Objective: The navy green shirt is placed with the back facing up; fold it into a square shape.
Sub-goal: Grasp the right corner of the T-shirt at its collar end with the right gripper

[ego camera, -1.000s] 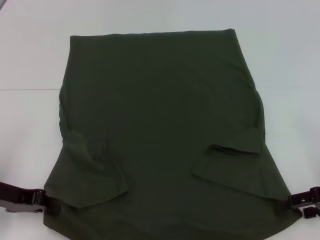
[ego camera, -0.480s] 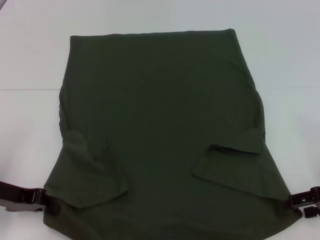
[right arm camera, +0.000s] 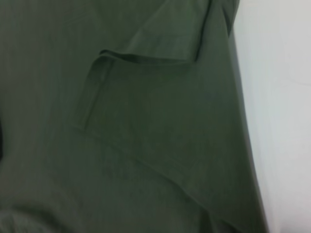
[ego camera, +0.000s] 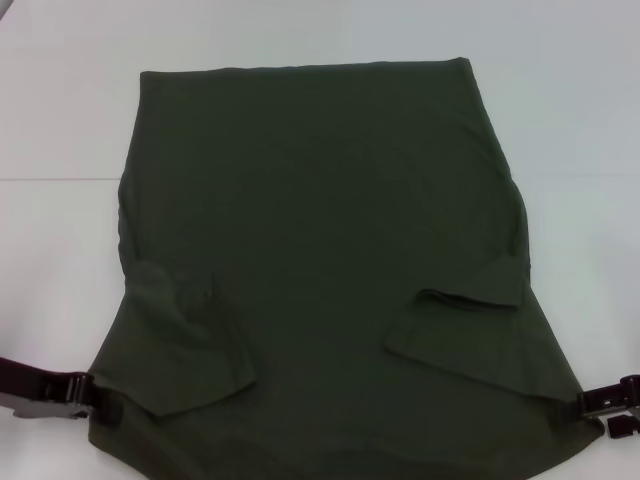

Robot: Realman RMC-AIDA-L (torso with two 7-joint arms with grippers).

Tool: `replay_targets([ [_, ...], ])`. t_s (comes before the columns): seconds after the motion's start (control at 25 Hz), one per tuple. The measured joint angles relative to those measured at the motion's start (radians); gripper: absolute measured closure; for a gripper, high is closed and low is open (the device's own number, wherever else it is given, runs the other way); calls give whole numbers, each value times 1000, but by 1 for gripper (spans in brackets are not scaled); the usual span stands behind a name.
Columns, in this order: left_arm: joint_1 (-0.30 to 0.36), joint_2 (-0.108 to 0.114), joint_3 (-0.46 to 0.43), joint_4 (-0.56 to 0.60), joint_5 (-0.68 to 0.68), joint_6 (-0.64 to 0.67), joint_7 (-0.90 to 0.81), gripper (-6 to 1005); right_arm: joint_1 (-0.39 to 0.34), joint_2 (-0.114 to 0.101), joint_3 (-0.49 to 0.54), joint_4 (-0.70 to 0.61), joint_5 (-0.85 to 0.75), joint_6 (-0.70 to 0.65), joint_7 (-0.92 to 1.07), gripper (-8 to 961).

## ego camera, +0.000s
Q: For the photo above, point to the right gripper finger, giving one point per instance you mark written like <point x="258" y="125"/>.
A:
<point x="607" y="402"/>
<point x="622" y="425"/>

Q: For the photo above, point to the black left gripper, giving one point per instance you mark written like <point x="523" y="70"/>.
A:
<point x="22" y="390"/>

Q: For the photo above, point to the dark green t-shirt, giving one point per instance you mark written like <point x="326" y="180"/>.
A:
<point x="320" y="240"/>

